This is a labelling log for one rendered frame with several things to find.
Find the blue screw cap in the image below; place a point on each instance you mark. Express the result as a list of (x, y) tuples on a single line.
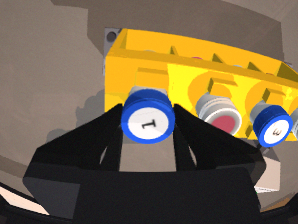
[(148, 116), (272, 125)]

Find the white key housing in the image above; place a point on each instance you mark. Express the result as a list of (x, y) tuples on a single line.
[(270, 180)]

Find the small open brown cardboard box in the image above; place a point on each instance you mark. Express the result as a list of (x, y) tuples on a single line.
[(280, 204)]

